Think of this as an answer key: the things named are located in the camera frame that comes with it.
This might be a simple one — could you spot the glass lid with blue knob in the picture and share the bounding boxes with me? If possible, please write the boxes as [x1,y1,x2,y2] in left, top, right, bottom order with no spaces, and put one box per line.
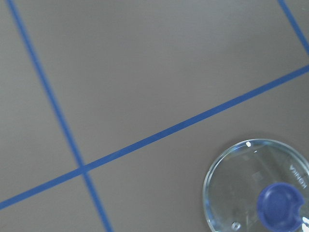
[202,139,309,232]

